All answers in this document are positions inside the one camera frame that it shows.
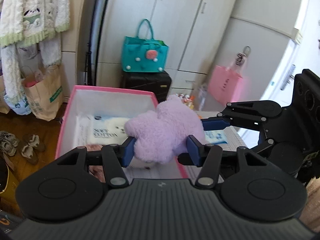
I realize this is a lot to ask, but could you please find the purple plush toy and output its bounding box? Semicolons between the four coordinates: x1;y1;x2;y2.
124;95;206;164

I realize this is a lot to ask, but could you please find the pink patterned fabric item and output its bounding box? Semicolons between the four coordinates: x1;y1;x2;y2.
86;144;105;183

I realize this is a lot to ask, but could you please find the white brown plush toy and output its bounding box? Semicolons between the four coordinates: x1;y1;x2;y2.
129;157;158;170

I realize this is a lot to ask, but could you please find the soft cotton tissue pack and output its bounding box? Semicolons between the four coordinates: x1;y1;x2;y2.
88;116;129;145

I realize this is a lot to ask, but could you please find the blue white tissue pack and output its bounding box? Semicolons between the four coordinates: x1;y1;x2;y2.
204;130;228;145

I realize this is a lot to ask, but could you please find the pink paper bag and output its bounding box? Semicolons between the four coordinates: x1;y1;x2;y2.
208;66;245;105

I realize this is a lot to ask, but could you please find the small toys pile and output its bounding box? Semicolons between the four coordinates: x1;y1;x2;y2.
176;94;195;109

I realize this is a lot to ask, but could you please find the brown fuzzy slipper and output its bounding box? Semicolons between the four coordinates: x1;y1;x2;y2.
20;134;46;165

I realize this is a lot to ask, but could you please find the printed paper sheet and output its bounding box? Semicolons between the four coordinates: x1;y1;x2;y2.
74;115;159;181

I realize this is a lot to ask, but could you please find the yellow bin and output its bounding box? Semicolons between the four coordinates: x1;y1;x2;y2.
0;154;21;215

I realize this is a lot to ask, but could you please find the grey sneaker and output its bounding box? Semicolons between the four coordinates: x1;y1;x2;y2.
0;131;19;157

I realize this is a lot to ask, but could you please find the black suitcase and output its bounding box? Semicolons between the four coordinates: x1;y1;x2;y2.
120;71;172;103

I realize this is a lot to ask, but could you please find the white door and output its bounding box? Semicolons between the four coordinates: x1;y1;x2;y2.
261;0;319;106

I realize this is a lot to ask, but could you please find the pink cardboard box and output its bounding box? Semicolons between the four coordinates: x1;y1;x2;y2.
55;85;189;181

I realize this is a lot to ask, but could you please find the blue white plastic bag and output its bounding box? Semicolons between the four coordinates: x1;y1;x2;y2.
4;93;31;115

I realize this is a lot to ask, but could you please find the brown paper bag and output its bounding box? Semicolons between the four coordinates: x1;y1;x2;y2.
22;65;64;121

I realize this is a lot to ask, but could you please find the teal felt handbag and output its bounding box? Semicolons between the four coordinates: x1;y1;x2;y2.
121;18;169;73

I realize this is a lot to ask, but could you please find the black tripod stand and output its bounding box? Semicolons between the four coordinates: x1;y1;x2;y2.
84;0;109;86

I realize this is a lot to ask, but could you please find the white wardrobe cabinet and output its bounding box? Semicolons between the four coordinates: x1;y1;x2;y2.
96;0;235;92

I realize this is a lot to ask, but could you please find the white fluffy hanging robe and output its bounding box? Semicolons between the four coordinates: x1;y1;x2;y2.
1;0;71;104

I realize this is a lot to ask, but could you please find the silver door handle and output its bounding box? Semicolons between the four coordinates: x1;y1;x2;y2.
280;64;296;91

